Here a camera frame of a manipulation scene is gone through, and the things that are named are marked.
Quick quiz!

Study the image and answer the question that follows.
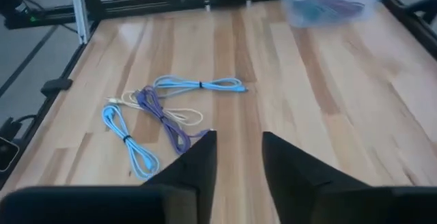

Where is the black aluminium table frame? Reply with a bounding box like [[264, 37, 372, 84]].
[[0, 0, 437, 187]]

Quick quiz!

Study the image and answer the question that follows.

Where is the black webcam cable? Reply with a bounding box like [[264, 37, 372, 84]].
[[0, 113, 38, 139]]

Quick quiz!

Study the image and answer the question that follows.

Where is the black webcam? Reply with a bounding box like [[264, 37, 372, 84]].
[[0, 135, 20, 173]]

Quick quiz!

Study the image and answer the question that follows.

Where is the light blue USB cable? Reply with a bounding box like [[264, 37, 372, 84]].
[[152, 74, 249, 99], [101, 103, 160, 181]]

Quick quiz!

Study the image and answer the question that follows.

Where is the black curved bracket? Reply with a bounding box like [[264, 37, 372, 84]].
[[404, 0, 437, 25]]

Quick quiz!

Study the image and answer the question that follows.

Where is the black device with green light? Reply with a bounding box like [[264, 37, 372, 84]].
[[0, 0, 78, 30]]

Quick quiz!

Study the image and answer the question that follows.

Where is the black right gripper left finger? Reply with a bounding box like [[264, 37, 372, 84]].
[[0, 130, 218, 224]]

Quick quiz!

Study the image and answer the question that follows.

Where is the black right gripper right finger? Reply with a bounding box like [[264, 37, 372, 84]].
[[262, 131, 437, 224]]

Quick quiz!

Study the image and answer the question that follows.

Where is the black table edge clamp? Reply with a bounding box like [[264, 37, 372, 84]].
[[40, 78, 74, 97]]

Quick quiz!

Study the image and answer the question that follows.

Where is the cream USB cable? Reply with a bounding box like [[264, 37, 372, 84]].
[[105, 90, 205, 127]]

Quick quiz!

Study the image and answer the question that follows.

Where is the silver aluminium post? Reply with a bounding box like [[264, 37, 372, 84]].
[[70, 0, 89, 44]]

